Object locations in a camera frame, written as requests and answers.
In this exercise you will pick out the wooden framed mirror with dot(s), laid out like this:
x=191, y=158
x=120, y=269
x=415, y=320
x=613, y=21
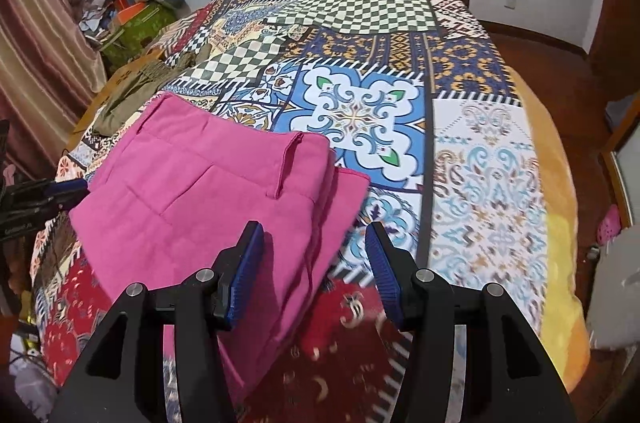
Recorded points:
x=617, y=148

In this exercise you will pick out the pink slipper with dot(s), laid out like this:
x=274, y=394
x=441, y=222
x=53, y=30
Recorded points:
x=610, y=223

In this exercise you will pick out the yellow orange fleece blanket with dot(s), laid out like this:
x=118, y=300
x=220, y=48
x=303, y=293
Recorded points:
x=560, y=203

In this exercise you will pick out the yellow cardboard box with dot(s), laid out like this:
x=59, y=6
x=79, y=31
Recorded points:
x=125, y=70

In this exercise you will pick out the striped brown curtain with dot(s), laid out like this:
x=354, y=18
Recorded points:
x=35, y=28

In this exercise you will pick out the olive green pants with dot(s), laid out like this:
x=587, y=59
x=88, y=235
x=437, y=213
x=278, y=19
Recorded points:
x=130, y=103

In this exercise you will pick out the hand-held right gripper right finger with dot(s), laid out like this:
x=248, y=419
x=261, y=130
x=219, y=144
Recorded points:
x=384, y=273

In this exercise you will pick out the white cloth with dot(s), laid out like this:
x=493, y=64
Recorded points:
x=617, y=293

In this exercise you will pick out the patchwork printed bed sheet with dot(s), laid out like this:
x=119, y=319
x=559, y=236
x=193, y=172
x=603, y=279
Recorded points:
x=375, y=53

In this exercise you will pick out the dark brown wooden door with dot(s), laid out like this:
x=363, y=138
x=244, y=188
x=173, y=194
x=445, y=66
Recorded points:
x=617, y=18

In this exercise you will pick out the green patterned bag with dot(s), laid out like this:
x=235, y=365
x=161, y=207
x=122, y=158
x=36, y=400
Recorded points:
x=140, y=30

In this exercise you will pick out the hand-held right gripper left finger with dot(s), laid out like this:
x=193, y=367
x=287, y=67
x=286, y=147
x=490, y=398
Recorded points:
x=245, y=275

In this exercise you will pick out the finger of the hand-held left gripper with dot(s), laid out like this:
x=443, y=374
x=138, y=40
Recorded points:
x=60, y=190

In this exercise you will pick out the white wall socket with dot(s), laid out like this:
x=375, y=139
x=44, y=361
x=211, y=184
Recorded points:
x=512, y=1

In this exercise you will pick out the pink pants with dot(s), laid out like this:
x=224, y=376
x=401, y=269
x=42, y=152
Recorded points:
x=200, y=203

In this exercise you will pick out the orange box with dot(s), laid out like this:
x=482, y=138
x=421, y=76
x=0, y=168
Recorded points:
x=129, y=8

